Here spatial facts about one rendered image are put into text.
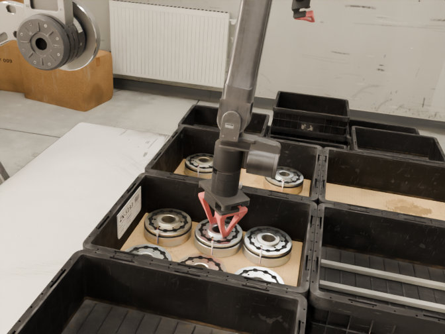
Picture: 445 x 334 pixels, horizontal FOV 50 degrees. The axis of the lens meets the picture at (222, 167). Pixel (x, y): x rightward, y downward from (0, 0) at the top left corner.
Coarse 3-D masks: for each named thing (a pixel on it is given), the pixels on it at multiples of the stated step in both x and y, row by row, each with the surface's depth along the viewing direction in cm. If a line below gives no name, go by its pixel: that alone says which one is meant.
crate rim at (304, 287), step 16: (144, 176) 108; (160, 176) 108; (128, 192) 103; (256, 192) 105; (112, 208) 95; (128, 256) 82; (144, 256) 83; (304, 256) 86; (208, 272) 80; (224, 272) 80; (304, 272) 82; (288, 288) 78; (304, 288) 78
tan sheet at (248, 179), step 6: (180, 168) 133; (240, 174) 133; (246, 174) 133; (252, 174) 133; (240, 180) 130; (246, 180) 130; (252, 180) 130; (258, 180) 130; (306, 180) 132; (252, 186) 127; (258, 186) 127; (264, 186) 128; (306, 186) 129; (300, 192) 126; (306, 192) 126
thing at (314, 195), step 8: (184, 128) 134; (192, 128) 134; (200, 128) 134; (208, 128) 134; (176, 136) 128; (168, 144) 123; (296, 144) 129; (304, 144) 129; (312, 144) 129; (160, 152) 119; (320, 152) 125; (152, 160) 114; (320, 160) 121; (144, 168) 111; (320, 168) 117; (176, 176) 108; (184, 176) 109; (192, 176) 109; (320, 176) 114; (272, 192) 105; (280, 192) 105; (312, 192) 106; (312, 200) 104
